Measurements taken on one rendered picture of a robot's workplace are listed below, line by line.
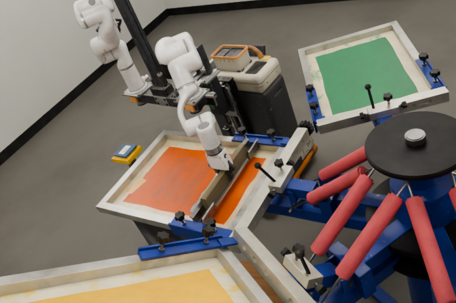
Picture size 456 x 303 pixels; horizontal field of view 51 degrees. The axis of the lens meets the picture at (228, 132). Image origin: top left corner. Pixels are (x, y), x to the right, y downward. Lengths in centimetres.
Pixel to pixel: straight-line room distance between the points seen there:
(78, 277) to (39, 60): 453
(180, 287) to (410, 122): 90
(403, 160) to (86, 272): 99
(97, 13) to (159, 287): 150
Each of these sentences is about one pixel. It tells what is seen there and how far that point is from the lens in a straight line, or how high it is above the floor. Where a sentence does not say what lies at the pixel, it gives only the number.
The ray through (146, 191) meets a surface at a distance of 240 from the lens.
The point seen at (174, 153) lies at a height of 95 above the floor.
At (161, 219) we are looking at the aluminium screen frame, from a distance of 214.
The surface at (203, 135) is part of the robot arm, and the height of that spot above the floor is 129.
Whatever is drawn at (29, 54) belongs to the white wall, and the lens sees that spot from 581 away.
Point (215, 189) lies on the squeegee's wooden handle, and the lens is 206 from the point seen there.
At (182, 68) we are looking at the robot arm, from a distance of 205.
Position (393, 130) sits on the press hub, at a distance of 165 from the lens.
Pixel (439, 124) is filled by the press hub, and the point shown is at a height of 132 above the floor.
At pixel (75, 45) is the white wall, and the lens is 617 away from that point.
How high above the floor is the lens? 235
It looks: 34 degrees down
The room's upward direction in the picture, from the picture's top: 23 degrees counter-clockwise
